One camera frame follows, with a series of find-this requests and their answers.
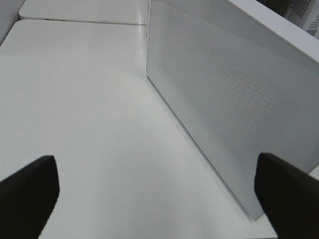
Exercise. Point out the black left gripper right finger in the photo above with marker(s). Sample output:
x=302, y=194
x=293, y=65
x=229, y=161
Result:
x=288, y=196

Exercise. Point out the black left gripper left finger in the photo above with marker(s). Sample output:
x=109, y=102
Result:
x=27, y=199

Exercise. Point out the white microwave door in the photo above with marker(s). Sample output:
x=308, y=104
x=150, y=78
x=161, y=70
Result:
x=242, y=80

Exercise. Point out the white warning label sticker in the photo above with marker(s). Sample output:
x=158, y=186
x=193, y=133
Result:
x=311, y=25

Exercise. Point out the white microwave oven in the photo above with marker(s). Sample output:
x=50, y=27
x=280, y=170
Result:
x=299, y=15

